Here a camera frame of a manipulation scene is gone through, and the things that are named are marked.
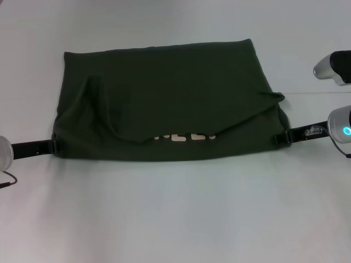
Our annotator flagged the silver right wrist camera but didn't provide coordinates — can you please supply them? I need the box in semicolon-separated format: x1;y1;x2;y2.
313;50;351;87

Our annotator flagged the dark green shirt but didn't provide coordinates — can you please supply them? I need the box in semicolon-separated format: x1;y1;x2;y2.
51;38;289;163

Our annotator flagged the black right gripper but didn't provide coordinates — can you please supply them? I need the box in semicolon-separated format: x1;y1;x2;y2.
274;124;330;146

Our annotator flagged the right gripper cable with connector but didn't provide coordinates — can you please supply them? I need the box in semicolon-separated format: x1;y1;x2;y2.
303;126;325;138

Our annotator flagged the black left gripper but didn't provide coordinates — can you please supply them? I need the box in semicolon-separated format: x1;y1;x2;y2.
10;139;63;160

